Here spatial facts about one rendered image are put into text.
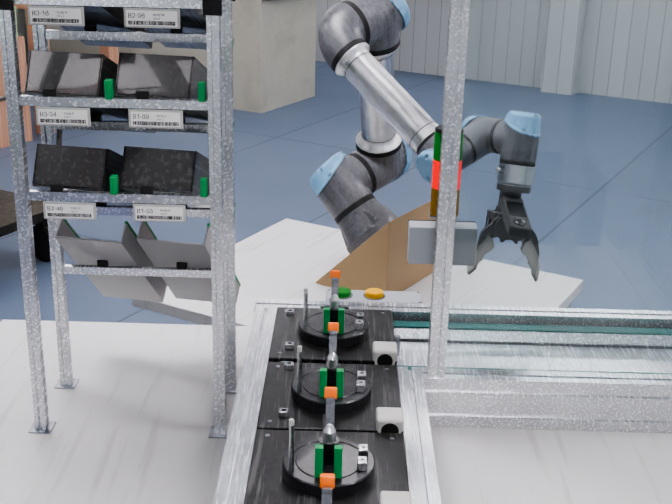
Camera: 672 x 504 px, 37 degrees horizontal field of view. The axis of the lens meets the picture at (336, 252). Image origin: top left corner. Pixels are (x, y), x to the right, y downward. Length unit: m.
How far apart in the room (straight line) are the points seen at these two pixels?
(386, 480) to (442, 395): 0.37
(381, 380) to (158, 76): 0.66
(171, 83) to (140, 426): 0.63
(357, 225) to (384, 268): 0.14
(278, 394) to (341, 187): 0.84
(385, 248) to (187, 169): 0.77
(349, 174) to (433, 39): 7.70
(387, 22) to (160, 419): 1.02
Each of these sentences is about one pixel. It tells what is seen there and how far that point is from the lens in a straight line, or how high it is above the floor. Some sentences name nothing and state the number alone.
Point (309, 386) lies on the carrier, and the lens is 1.77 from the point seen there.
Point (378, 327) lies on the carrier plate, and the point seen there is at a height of 0.97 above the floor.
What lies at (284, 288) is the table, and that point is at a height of 0.86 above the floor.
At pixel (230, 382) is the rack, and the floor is 0.88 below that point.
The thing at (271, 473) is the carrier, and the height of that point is 0.97.
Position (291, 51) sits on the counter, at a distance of 8.61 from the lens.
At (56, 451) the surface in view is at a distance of 1.88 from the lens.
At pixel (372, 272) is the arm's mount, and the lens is 2.44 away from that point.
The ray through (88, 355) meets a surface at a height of 0.86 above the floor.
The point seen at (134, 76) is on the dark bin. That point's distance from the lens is 1.74.
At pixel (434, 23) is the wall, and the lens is 10.14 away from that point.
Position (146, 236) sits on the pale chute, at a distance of 1.92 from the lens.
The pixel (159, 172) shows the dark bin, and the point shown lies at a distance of 1.76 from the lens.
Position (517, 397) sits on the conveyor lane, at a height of 0.93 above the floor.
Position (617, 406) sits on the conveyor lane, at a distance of 1.96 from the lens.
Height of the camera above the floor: 1.82
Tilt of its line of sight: 20 degrees down
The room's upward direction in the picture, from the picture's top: 1 degrees clockwise
